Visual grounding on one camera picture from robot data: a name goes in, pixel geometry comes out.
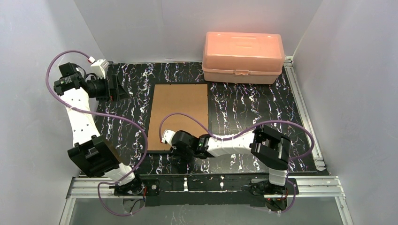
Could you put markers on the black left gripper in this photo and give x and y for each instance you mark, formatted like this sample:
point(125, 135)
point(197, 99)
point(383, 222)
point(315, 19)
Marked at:
point(112, 87)

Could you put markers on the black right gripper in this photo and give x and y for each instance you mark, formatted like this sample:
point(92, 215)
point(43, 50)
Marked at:
point(179, 152)

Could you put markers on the black picture frame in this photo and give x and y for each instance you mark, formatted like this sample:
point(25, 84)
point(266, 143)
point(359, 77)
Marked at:
point(210, 108)

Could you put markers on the brown cardboard backing board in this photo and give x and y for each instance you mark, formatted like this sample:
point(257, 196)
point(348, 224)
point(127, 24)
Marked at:
point(177, 115)

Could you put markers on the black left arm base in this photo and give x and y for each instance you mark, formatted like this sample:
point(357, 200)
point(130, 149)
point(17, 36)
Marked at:
point(146, 187)

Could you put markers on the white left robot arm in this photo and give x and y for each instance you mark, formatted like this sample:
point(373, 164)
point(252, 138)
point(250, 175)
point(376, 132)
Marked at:
point(92, 153)

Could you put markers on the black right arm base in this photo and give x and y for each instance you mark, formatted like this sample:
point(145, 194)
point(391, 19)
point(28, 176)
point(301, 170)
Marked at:
point(277, 198)

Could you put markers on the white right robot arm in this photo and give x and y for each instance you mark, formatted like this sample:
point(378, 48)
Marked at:
point(269, 146)

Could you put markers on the pink plastic storage box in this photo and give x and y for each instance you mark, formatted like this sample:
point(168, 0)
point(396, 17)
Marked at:
point(250, 58)

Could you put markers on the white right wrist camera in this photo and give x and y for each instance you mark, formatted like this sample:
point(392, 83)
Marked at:
point(167, 136)

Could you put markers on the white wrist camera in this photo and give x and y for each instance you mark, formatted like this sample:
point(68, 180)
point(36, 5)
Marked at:
point(99, 68)
point(167, 136)

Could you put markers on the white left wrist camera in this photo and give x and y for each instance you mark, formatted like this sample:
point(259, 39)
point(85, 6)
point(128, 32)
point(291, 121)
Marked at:
point(99, 68)

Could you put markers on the aluminium right rail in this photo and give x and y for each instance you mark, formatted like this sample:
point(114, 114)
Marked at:
point(301, 106)

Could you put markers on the aluminium rail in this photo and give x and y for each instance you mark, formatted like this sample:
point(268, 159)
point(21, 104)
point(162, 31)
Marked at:
point(301, 106)
point(308, 186)

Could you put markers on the aluminium front rail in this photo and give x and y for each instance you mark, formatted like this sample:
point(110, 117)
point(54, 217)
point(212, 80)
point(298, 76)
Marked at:
point(308, 186)

